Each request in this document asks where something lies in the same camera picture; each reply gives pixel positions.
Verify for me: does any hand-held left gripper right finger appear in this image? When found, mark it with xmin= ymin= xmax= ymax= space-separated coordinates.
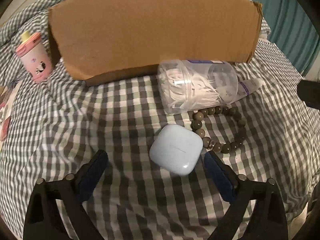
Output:
xmin=204 ymin=151 xmax=289 ymax=240

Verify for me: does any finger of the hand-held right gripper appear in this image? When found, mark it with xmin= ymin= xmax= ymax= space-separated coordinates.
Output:
xmin=297 ymin=79 xmax=320 ymax=110

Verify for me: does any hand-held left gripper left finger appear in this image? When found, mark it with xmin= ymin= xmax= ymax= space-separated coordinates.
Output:
xmin=22 ymin=149 xmax=109 ymax=240

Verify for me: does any light blue earbuds case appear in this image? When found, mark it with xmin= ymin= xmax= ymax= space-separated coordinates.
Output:
xmin=149 ymin=125 xmax=203 ymax=175

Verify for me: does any brown cardboard box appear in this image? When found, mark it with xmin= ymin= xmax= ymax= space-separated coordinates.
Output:
xmin=47 ymin=0 xmax=263 ymax=87

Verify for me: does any checkered bed sheet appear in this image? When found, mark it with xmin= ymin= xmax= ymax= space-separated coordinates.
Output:
xmin=0 ymin=12 xmax=320 ymax=240

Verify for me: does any white purple ointment tube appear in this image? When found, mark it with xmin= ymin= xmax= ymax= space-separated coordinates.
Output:
xmin=236 ymin=78 xmax=265 ymax=97

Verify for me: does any teal curtain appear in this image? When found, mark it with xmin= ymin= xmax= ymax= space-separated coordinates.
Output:
xmin=235 ymin=0 xmax=320 ymax=77

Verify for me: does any clear cotton swab jar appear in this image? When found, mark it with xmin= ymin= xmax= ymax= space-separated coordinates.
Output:
xmin=157 ymin=59 xmax=239 ymax=115

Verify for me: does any colourful printed paper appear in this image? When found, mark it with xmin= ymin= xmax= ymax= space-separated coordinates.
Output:
xmin=0 ymin=85 xmax=22 ymax=153

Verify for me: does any pink cup with yellow lid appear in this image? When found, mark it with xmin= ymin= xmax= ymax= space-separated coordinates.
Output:
xmin=15 ymin=31 xmax=53 ymax=84

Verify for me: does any checkered duvet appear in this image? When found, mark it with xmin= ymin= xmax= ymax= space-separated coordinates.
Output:
xmin=0 ymin=0 xmax=85 ymax=50

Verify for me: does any brown bead bracelet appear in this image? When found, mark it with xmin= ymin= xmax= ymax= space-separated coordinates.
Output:
xmin=190 ymin=105 xmax=247 ymax=154

